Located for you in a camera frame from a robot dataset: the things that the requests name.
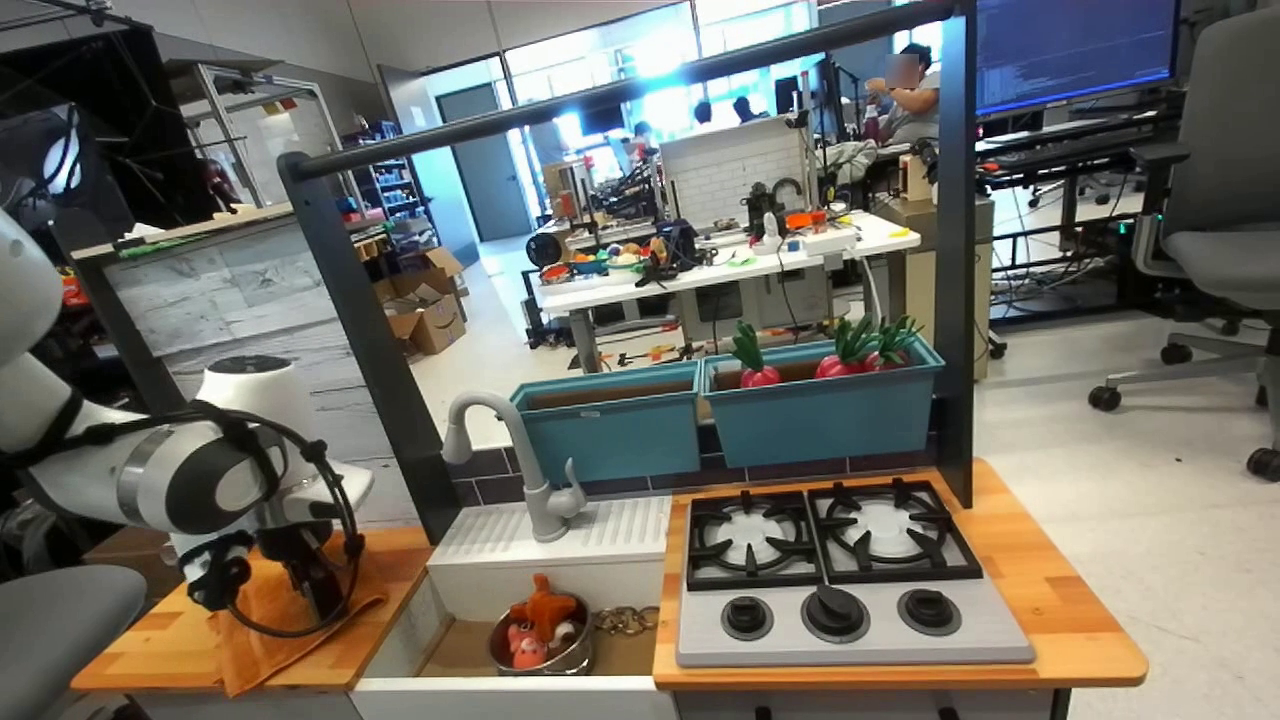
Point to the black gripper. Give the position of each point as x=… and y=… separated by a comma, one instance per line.
x=272, y=560

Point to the pink plush bunny toy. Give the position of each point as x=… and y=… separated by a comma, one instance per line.
x=525, y=650

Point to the orange plush bear toy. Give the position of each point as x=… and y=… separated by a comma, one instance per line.
x=546, y=605

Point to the orange terry towel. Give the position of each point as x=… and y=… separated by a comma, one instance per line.
x=282, y=634

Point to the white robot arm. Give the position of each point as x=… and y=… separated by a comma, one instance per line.
x=213, y=479

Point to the white toy sink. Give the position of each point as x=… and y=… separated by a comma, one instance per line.
x=435, y=662

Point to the steel pot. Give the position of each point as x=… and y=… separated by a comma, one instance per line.
x=568, y=662

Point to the grey toy faucet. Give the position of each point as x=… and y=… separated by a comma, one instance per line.
x=548, y=507

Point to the cardboard box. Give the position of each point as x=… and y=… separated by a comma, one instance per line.
x=421, y=299

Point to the grey wood backsplash panel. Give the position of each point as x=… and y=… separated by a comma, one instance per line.
x=257, y=292

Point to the left teal planter box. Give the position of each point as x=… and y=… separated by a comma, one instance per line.
x=613, y=427

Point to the teal planter box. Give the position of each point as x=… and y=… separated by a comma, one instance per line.
x=823, y=417
x=613, y=427

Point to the toy stove top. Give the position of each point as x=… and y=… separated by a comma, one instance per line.
x=841, y=575

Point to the right teal planter box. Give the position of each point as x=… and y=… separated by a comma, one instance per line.
x=823, y=417

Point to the white work table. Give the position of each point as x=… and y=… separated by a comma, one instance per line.
x=728, y=258

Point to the seated person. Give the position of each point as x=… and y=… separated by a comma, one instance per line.
x=905, y=97

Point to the computer monitor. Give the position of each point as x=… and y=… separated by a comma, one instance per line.
x=1034, y=54

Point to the grey office chair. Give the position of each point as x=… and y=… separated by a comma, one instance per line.
x=1223, y=217

